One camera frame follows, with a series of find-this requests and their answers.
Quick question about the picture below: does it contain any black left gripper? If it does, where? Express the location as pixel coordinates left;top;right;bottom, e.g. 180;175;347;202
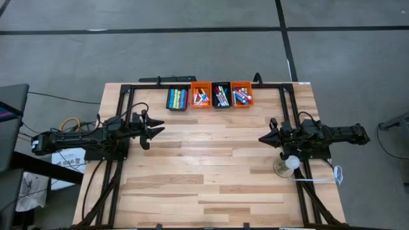
128;109;166;151

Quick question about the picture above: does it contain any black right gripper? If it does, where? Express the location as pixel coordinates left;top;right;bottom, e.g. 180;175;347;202
258;118;304;161

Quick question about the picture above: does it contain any green capped white marker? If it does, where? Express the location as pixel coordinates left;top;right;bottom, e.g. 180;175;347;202
219;85;229;106

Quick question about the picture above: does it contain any white bulb brass lamp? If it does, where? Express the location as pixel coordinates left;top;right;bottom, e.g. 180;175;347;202
273;154;302;178

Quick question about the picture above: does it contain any black plastic mesh basket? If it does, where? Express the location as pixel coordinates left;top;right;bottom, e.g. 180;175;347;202
211;82;232;109
166;84;190;112

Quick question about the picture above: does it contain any orange plastic mesh basket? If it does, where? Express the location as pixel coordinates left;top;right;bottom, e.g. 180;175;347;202
190;81;213;109
230;80;255;109

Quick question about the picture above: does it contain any black power strip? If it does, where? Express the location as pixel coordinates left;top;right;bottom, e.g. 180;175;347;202
138;75;198;84

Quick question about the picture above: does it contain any white printed paper sheet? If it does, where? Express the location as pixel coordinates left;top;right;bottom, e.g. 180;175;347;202
50;146;88;192

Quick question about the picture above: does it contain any black beam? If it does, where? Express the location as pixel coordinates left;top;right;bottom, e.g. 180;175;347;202
12;151;84;185

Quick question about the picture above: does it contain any black chair base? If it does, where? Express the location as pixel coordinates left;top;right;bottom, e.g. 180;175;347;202
378;111;409;132

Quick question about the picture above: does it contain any white crumpled cloth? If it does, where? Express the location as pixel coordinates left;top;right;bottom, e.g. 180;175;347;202
15;171;49;213

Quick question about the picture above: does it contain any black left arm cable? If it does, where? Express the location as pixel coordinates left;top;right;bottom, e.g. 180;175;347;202
118;102;150;121

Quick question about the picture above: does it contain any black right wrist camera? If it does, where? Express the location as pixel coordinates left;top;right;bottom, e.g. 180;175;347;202
302;118;323;135

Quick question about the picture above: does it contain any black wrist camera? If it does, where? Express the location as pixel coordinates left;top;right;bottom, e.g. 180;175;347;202
104;115;129;131
302;118;323;135

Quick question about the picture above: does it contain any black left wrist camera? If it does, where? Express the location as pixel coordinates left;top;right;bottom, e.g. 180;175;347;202
104;115;129;131

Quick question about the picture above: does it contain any black aluminium table frame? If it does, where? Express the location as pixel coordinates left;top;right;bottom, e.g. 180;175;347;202
72;82;348;230

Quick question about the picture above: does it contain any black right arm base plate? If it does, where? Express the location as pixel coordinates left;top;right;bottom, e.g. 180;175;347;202
284;134;333;160

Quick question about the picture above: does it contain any white lamp cable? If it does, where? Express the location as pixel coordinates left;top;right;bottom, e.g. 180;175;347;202
292;164;344;186

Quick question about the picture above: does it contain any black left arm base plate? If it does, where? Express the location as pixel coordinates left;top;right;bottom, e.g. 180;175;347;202
83;140;129;161

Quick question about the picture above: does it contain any yellow cable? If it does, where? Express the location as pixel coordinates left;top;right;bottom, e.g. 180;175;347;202
59;117;81;132

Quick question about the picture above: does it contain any black floor cable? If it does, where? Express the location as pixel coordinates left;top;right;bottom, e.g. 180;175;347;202
27;91;102;105
373;126;409;164

